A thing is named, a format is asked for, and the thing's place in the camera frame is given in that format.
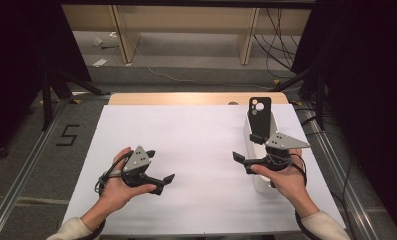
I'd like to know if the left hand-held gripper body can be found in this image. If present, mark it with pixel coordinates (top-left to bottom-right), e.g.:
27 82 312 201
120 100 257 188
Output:
120 145 154 188

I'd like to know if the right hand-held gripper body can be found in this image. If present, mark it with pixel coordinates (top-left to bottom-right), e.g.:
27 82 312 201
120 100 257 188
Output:
264 132 311 172

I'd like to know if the black phone case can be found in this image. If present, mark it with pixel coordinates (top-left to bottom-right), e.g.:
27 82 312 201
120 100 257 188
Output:
247 96 273 141

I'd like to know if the white plastic box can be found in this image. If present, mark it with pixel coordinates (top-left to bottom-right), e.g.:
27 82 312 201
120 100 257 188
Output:
243 109 281 194

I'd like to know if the person's left hand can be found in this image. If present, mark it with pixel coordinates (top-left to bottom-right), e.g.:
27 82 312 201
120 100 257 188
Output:
99 146 157 213

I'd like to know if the person's right hand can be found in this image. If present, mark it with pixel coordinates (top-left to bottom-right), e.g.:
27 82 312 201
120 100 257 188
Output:
250 148 312 211

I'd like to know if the white table mat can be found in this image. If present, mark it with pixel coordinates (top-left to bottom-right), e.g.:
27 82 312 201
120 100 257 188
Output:
63 103 347 236

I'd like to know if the black metal stand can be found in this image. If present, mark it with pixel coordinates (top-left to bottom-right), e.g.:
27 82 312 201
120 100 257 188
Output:
270 64 328 132
40 65 112 132

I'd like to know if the black curtain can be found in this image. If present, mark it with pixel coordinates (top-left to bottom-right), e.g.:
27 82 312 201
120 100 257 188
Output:
290 0 397 234
0 0 93 163

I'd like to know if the beige wooden shelf unit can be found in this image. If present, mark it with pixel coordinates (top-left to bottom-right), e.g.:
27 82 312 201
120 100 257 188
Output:
61 4 312 66

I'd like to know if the black floor cable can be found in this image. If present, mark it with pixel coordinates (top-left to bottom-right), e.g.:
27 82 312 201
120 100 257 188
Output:
300 105 325 138

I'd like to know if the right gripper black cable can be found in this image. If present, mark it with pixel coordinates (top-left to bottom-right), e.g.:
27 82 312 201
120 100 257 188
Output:
269 152 319 240

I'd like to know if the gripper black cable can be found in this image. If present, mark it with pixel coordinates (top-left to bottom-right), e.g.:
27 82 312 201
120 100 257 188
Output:
269 152 319 240
94 151 134 197

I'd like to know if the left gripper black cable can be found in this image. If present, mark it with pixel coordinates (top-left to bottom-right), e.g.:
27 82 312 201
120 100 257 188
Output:
94 151 134 197

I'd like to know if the aluminium floor rail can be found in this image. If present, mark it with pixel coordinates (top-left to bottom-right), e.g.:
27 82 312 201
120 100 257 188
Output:
298 103 382 240
0 98 71 240

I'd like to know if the white floor cable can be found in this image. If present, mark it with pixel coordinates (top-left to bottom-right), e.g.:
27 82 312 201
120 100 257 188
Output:
132 43 274 92

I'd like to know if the bundle of black cables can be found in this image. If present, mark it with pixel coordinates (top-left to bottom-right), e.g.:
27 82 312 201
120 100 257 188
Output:
253 8 301 80

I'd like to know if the black frame bar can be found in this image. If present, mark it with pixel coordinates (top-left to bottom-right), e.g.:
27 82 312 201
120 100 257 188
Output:
59 0 318 10

